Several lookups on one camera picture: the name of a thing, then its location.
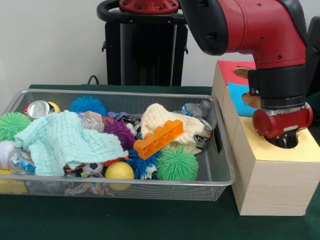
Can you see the orange plastic block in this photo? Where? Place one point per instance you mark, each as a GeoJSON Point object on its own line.
{"type": "Point", "coordinates": [157, 141]}

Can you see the green spiky rubber ball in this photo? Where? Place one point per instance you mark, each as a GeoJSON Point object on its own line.
{"type": "Point", "coordinates": [177, 165]}
{"type": "Point", "coordinates": [12, 125]}

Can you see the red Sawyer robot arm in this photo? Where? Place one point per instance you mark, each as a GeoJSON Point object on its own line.
{"type": "Point", "coordinates": [262, 32]}

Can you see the wooden box with three holes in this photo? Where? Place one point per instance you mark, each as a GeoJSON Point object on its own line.
{"type": "Point", "coordinates": [275, 187]}

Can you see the smooth yellow ball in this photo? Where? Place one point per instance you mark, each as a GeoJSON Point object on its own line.
{"type": "Point", "coordinates": [119, 171]}

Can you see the blue spiky rubber ball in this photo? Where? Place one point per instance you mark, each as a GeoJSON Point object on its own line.
{"type": "Point", "coordinates": [87, 106]}

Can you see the mint green cloth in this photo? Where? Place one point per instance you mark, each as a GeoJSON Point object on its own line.
{"type": "Point", "coordinates": [62, 140]}

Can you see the crushed silver drink can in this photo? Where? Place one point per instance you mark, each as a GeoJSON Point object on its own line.
{"type": "Point", "coordinates": [40, 108]}

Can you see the blue furry toy with eyes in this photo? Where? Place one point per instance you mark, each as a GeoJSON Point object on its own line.
{"type": "Point", "coordinates": [141, 165]}

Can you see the cream knitted cloth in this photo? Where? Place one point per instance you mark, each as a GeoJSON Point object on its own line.
{"type": "Point", "coordinates": [155, 115]}

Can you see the purple spiky rubber ball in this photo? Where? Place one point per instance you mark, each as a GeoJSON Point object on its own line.
{"type": "Point", "coordinates": [120, 131]}

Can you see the dark green table cloth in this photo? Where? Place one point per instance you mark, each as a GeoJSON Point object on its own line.
{"type": "Point", "coordinates": [125, 220]}
{"type": "Point", "coordinates": [315, 102]}

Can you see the shallow mesh bin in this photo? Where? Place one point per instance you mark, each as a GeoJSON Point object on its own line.
{"type": "Point", "coordinates": [220, 160]}

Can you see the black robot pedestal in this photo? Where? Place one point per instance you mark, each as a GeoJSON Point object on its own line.
{"type": "Point", "coordinates": [150, 50]}

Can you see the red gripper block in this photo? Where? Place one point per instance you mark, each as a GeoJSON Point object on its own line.
{"type": "Point", "coordinates": [280, 123]}

